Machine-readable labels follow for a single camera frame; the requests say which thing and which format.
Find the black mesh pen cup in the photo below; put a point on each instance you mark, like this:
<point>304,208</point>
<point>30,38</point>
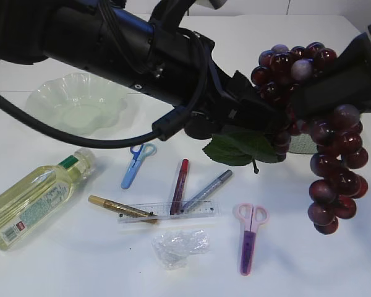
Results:
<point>201,128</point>

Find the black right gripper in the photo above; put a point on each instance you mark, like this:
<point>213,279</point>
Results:
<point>346,81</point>

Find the red glitter marker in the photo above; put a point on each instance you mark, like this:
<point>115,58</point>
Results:
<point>178,192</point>

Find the clear plastic ruler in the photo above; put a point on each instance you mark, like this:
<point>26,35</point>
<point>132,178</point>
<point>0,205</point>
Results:
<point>161,211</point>

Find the pink purple scissors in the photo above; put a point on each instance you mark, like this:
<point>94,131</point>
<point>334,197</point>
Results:
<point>251,218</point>

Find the pale green woven basket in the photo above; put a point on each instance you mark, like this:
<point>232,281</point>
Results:
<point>301,141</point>

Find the silver glitter marker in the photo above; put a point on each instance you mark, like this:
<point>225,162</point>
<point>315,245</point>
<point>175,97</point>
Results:
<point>206,192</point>

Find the purple grape bunch with leaf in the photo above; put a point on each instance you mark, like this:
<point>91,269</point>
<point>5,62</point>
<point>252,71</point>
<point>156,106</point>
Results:
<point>336,137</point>

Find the blue scissors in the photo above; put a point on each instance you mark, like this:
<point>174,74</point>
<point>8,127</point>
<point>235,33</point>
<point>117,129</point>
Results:
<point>139,154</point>

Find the yellow oil bottle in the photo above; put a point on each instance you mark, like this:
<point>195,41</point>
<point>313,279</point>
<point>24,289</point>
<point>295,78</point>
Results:
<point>35,197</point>

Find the gold glitter marker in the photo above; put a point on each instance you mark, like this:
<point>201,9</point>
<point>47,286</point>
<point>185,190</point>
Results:
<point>123,209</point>

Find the crumpled clear plastic sheet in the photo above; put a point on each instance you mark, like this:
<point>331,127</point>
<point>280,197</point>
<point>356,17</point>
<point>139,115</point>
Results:
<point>173,248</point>

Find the translucent green wavy plate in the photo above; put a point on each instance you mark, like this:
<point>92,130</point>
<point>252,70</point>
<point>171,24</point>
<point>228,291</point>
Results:
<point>78,103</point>

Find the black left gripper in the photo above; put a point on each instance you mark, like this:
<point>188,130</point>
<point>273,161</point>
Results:
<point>233,102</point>

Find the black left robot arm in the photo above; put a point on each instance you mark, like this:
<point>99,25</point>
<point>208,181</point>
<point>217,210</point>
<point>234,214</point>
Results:
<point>155,57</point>

